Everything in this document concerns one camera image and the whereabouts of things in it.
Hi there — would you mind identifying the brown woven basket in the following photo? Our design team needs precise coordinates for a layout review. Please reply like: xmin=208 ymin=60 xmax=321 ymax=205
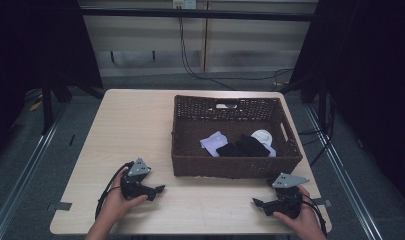
xmin=170 ymin=94 xmax=304 ymax=179

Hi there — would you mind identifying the metal floor rail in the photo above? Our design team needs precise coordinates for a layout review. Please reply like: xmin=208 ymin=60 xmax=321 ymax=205
xmin=304 ymin=104 xmax=382 ymax=240
xmin=0 ymin=103 xmax=69 ymax=240

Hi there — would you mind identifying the black horizontal bar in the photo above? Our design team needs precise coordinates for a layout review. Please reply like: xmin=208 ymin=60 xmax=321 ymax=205
xmin=79 ymin=7 xmax=320 ymax=23

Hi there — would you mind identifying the white wall outlet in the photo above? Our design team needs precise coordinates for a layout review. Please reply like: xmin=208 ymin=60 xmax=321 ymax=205
xmin=172 ymin=0 xmax=198 ymax=10

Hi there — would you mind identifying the black curtain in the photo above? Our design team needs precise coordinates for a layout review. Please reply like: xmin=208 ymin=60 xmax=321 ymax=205
xmin=279 ymin=0 xmax=405 ymax=214
xmin=0 ymin=0 xmax=104 ymax=158

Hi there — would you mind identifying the right hand-held gripper cable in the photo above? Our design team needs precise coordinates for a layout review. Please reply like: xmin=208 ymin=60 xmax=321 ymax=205
xmin=301 ymin=194 xmax=328 ymax=238

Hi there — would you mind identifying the person's left hand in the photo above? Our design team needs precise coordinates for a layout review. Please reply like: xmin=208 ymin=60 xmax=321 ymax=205
xmin=98 ymin=167 xmax=150 ymax=228

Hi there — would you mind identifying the hand-held gripper cable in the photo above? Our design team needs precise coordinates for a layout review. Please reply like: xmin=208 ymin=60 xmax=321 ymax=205
xmin=94 ymin=161 xmax=135 ymax=221
xmin=301 ymin=194 xmax=328 ymax=238

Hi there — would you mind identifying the white sock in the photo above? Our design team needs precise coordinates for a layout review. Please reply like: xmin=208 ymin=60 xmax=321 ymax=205
xmin=250 ymin=129 xmax=278 ymax=158

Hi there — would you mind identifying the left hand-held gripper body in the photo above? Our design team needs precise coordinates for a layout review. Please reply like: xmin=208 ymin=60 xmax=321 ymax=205
xmin=120 ymin=157 xmax=152 ymax=201

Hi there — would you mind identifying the pale lavender sock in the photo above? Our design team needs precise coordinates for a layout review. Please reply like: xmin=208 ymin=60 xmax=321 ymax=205
xmin=199 ymin=130 xmax=229 ymax=158

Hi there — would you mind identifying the black metal stand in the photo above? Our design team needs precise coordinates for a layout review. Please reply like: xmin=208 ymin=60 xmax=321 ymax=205
xmin=40 ymin=76 xmax=55 ymax=136

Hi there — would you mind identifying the grey tape strip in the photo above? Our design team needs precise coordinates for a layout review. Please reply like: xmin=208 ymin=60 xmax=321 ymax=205
xmin=46 ymin=201 xmax=73 ymax=212
xmin=311 ymin=198 xmax=333 ymax=208

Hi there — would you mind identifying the yellow floor object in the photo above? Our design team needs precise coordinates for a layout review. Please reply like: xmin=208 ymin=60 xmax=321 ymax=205
xmin=28 ymin=99 xmax=44 ymax=112

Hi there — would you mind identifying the left hand-held gripper cable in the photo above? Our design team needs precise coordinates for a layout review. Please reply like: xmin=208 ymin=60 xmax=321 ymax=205
xmin=94 ymin=161 xmax=135 ymax=221

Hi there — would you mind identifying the black wall cable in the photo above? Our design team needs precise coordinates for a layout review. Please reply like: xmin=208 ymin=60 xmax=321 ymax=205
xmin=177 ymin=15 xmax=295 ymax=92

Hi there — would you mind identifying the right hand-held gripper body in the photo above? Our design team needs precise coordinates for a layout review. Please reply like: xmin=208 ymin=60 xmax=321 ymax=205
xmin=268 ymin=172 xmax=311 ymax=220

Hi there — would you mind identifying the black sock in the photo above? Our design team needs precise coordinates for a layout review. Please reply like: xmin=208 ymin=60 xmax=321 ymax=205
xmin=216 ymin=133 xmax=271 ymax=158

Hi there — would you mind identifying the person's right hand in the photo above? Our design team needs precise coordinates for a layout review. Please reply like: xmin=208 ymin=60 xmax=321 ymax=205
xmin=272 ymin=184 xmax=325 ymax=240

